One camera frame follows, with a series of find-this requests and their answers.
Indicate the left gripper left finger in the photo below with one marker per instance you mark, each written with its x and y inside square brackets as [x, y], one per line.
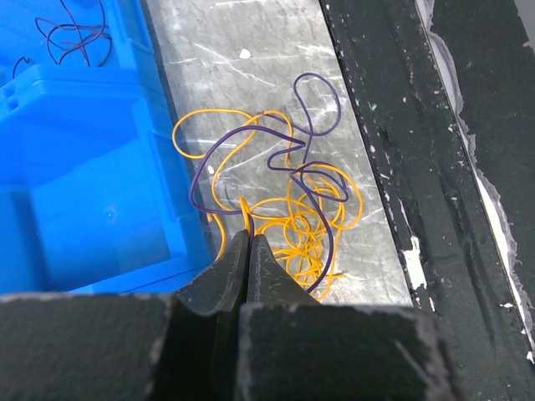
[144, 346]

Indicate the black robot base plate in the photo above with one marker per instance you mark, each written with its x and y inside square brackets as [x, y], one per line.
[429, 191]

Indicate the blue three-compartment plastic bin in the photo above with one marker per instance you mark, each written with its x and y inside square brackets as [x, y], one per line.
[94, 195]

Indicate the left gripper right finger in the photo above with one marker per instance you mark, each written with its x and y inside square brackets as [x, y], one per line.
[292, 347]

